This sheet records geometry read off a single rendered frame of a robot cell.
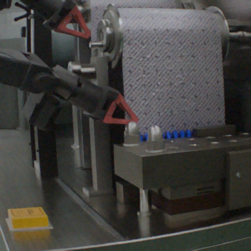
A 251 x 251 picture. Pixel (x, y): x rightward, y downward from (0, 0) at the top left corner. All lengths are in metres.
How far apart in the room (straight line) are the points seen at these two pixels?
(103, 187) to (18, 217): 0.31
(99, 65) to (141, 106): 0.13
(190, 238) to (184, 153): 0.16
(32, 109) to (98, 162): 0.22
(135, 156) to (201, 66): 0.31
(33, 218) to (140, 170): 0.21
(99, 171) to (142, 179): 0.28
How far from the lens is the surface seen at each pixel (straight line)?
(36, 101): 1.04
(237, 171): 0.97
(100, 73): 1.15
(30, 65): 0.97
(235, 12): 1.30
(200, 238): 0.92
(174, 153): 0.93
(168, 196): 0.96
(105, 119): 1.06
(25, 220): 0.95
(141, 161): 0.91
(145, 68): 1.11
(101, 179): 1.19
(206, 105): 1.17
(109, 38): 1.11
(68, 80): 1.04
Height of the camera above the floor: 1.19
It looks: 7 degrees down
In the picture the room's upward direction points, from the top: 3 degrees counter-clockwise
